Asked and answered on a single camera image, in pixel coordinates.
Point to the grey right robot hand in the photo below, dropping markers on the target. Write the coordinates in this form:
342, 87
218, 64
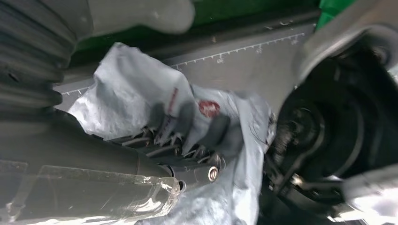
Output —
77, 161

